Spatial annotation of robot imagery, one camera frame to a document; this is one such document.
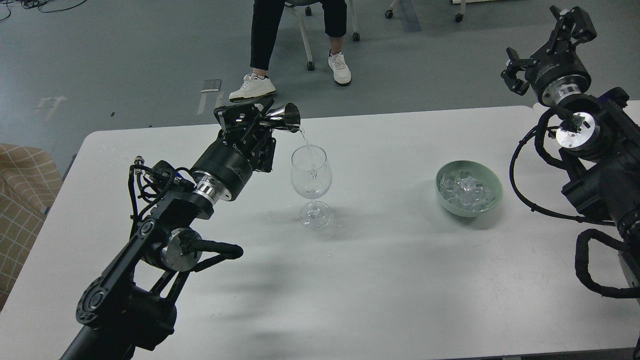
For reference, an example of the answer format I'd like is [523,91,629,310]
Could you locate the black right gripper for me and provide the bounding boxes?
[500,6,598,107]

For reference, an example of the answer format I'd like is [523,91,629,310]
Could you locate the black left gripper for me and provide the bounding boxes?
[190,99,276,202]

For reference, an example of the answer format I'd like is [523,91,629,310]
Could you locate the steel double jigger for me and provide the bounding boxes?
[258,102,301,133]

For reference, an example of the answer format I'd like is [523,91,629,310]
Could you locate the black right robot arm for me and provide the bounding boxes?
[501,6,640,300]

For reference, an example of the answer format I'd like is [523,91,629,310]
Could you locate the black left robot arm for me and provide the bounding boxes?
[61,96,301,360]

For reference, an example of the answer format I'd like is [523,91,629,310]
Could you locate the clear wine glass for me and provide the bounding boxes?
[290,145,333,230]

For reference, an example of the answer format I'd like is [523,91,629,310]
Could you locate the pile of ice cubes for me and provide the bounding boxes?
[438,170,497,213]

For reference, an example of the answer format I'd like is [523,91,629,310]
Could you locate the grey floor plate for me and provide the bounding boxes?
[200,79,222,93]

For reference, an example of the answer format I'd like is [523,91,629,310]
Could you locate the seated person in black trousers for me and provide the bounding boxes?
[228,0,352,103]

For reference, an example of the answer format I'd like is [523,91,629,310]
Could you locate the office chair with castors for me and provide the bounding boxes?
[283,0,361,71]

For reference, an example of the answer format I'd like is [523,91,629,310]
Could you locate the green bowl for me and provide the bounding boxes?
[434,160,504,218]

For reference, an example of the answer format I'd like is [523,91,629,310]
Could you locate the beige checked cushion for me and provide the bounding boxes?
[0,143,63,308]

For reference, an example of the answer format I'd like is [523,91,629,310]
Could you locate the black floor cables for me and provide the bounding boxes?
[0,0,87,21]

